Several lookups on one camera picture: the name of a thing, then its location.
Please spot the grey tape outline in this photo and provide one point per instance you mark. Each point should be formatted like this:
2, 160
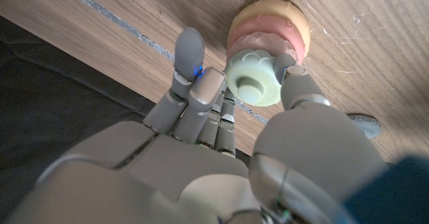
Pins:
134, 29

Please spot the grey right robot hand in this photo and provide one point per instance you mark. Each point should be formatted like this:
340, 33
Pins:
201, 170

